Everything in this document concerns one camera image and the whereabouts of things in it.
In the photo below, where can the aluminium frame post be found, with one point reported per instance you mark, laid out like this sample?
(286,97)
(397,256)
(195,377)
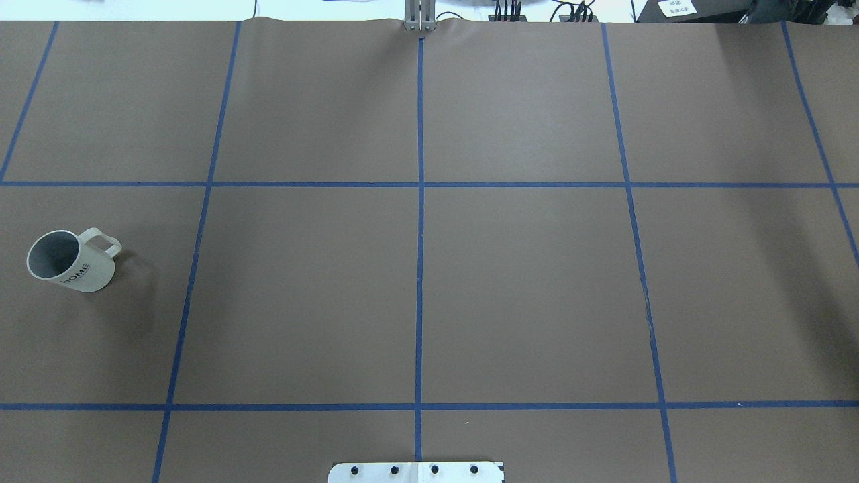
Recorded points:
(420,15)

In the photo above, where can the white mug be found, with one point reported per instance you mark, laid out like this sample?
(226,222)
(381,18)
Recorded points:
(84,262)

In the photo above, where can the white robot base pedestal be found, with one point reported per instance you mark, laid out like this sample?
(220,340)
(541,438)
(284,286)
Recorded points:
(453,471)

